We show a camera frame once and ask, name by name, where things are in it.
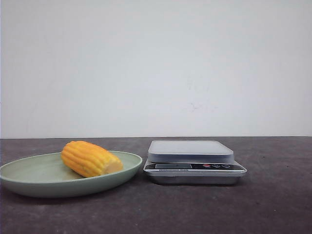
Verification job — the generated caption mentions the light green plate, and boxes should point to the light green plate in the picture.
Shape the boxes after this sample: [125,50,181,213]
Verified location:
[0,151,143,198]

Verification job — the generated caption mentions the yellow corn cob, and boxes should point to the yellow corn cob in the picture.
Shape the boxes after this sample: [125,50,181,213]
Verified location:
[61,140,123,177]

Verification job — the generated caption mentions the silver digital kitchen scale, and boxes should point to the silver digital kitchen scale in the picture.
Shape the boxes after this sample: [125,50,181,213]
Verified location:
[143,140,247,185]

